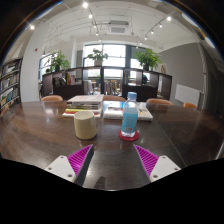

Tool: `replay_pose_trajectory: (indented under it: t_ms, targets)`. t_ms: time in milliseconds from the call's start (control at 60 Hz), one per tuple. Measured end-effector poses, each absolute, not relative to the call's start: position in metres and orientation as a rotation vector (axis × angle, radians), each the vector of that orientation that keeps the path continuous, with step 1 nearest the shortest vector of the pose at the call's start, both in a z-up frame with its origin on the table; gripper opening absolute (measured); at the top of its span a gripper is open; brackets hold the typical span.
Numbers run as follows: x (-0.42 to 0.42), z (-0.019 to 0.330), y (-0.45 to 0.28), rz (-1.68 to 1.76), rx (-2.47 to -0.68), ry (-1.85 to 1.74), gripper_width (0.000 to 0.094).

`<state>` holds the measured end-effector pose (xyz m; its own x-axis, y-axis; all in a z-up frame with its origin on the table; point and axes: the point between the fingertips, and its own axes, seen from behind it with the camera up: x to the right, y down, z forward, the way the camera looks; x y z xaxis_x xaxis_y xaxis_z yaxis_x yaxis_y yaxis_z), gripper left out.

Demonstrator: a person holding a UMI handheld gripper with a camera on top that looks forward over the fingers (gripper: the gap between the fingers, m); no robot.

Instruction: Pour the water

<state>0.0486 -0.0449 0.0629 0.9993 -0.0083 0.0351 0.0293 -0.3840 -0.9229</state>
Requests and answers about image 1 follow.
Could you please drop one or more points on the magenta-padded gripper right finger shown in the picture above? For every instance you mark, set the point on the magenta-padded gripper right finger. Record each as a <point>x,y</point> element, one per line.
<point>162,168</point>

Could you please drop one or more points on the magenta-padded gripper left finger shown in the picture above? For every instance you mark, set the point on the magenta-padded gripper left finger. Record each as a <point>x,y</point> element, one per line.
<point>62,168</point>

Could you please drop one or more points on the clear water bottle blue cap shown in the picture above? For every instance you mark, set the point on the clear water bottle blue cap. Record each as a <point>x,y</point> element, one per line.
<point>129,116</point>

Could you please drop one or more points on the cream cup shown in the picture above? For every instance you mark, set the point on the cream cup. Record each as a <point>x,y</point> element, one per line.
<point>85,126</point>

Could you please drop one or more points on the flat round red coaster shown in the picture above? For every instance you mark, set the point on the flat round red coaster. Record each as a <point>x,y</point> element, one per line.
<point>124,137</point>

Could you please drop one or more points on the group of orange chairs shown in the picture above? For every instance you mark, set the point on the group of orange chairs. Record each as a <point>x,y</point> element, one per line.
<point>159,102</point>

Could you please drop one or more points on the stack of books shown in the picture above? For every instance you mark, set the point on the stack of books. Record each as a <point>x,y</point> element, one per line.
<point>85,105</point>

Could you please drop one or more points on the flat white book blue patch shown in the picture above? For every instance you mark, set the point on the flat white book blue patch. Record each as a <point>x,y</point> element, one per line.
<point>113,111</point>

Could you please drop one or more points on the low dark shelf unit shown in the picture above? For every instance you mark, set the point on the low dark shelf unit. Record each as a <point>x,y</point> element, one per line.
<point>68,91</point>

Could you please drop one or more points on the tall dark bookshelf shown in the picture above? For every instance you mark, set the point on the tall dark bookshelf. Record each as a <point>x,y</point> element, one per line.
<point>10,86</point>

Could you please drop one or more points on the potted plant with drooping leaves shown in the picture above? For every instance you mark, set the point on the potted plant with drooping leaves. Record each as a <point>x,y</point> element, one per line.
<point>59,60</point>

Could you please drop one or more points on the bushy potted plant dark pot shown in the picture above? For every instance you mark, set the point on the bushy potted plant dark pot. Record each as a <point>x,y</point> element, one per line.
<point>147,58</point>

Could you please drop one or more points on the potted plant in white pot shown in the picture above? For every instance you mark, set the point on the potted plant in white pot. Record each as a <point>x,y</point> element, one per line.
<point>97,55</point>

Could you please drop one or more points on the ceiling air conditioner unit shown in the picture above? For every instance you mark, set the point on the ceiling air conditioner unit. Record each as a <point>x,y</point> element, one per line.
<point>118,28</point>

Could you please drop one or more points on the group of ceiling spot lights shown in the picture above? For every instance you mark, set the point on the group of ceiling spot lights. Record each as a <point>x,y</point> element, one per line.
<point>85,5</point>

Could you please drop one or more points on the white wall radiator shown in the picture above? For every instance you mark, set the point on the white wall radiator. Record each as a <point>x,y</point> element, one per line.
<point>187,95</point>

